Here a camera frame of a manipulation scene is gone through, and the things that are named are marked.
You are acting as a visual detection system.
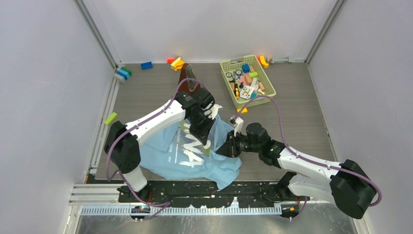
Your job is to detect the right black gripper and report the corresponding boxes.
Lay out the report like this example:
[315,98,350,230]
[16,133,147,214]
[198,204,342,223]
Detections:
[216,130,262,158]

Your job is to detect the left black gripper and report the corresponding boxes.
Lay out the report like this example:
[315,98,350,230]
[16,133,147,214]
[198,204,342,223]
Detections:
[188,112,216,145]

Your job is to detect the light blue printed t-shirt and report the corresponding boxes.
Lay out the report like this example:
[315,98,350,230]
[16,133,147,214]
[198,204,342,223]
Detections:
[140,115,242,190]

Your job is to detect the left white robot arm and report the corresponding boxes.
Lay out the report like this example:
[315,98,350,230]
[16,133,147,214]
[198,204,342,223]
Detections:
[104,88,221,202]

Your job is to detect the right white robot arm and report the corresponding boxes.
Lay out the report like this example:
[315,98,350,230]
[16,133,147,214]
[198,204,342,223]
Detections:
[217,123,382,219]

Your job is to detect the yellow brick near basket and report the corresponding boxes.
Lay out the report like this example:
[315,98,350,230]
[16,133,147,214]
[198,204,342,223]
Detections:
[237,108,248,114]

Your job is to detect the brown metronome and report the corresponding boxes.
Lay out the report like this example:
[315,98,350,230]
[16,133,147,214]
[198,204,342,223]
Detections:
[178,63,201,95]

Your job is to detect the green plastic basket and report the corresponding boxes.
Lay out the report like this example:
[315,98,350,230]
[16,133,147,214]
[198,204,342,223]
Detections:
[220,55,276,110]

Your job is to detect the yellow orange toy block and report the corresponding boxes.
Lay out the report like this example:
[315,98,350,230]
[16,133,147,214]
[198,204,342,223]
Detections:
[170,57,185,71]

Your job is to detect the blue toy brick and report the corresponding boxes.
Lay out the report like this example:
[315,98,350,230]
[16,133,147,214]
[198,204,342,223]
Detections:
[141,61,153,70]

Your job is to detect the lime green toy brick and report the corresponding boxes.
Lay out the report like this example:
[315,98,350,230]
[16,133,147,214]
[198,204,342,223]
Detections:
[104,112,117,125]

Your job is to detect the yellow red corner blocks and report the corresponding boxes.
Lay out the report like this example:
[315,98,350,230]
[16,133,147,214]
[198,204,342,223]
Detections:
[257,56,273,68]

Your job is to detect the stacked blue green bricks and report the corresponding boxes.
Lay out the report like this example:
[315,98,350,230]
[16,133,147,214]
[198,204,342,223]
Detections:
[114,67,132,82]

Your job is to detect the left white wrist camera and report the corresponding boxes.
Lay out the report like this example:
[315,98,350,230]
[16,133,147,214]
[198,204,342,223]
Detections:
[208,104,222,119]

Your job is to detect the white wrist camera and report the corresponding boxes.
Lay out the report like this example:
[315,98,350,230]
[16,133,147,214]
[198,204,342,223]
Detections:
[208,104,222,119]
[228,116,244,137]

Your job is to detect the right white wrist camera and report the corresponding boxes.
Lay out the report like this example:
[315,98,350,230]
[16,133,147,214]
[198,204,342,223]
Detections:
[228,116,244,137]

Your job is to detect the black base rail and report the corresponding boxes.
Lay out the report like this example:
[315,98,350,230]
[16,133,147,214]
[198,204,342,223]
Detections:
[117,180,310,208]

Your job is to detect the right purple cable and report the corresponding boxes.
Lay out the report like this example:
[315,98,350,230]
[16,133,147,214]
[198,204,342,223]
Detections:
[233,95,383,222]

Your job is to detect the purple cable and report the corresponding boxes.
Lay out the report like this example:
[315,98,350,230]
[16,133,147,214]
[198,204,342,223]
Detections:
[106,78,214,220]
[233,95,383,222]

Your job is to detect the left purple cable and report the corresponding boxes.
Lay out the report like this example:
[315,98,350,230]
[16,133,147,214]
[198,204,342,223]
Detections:
[106,78,214,220]

